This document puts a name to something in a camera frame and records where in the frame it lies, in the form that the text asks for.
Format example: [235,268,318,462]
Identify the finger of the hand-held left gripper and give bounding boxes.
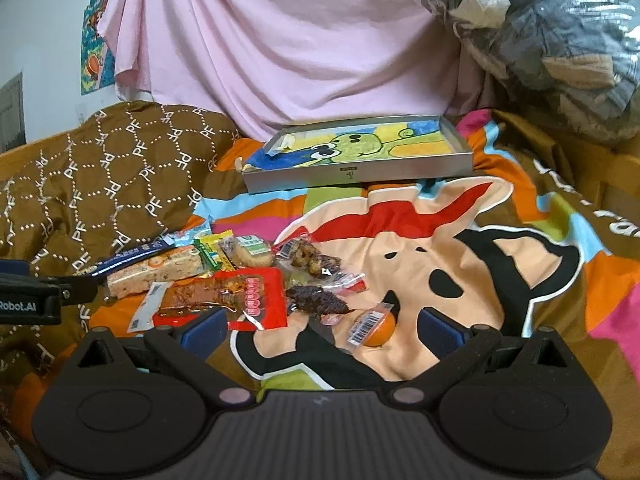
[59,273,102,307]

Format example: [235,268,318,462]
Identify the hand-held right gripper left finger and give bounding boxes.
[67,307,256,407]

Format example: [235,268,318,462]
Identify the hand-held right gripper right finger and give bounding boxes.
[390,307,578,407]

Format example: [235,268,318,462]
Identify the red spicy strip packet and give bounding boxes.
[129,267,288,333]

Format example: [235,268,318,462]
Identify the dark blue bar packet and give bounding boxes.
[95,237,198,278]

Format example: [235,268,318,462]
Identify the orange ball snack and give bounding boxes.
[347,302,401,348]

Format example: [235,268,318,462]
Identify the clear orange cereal bar packet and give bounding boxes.
[106,246,213,298]

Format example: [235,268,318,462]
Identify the green yellow snack packet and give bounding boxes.
[194,230,236,272]

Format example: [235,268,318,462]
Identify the clear cookie packet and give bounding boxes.
[220,235,277,268]

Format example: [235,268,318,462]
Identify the light blue snack packet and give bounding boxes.
[172,227,213,247]

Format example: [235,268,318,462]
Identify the dark brown snack packet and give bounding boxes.
[285,284,358,328]

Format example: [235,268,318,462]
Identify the clear nut packet red end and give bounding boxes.
[272,237,366,291]

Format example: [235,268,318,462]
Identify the grey tray with cartoon lining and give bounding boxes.
[242,114,474,195]

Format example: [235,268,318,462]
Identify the colourful cartoon blanket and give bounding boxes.
[0,109,640,480]

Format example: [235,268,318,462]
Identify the brown patterned pillow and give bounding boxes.
[0,101,241,286]

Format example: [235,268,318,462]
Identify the clear bag of clothes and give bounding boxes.
[417,0,640,143]

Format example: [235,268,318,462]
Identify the pink cloth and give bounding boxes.
[97,0,496,143]

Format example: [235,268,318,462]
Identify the grey wall picture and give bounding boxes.
[0,72,25,153]

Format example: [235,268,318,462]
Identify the cartoon wall poster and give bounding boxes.
[81,0,117,95]

